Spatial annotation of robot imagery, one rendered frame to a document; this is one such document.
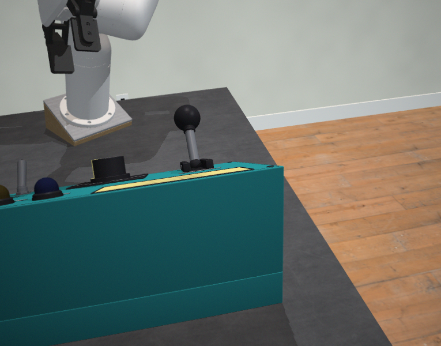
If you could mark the teal control console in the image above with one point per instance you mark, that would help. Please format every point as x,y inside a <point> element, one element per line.
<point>123,253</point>

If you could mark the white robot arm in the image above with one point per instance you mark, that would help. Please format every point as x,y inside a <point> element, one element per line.
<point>87,102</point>

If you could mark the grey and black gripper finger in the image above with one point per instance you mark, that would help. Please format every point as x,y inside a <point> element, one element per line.
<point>59,53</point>
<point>84,28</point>

